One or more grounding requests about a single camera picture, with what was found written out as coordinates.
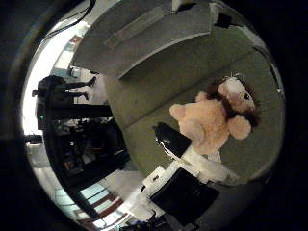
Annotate beige lion plush toy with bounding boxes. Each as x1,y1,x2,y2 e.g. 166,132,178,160
168,75,262,162

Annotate black equipment cart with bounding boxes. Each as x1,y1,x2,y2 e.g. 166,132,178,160
35,92,131,196

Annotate black cable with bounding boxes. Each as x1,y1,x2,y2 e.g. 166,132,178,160
47,0,97,40

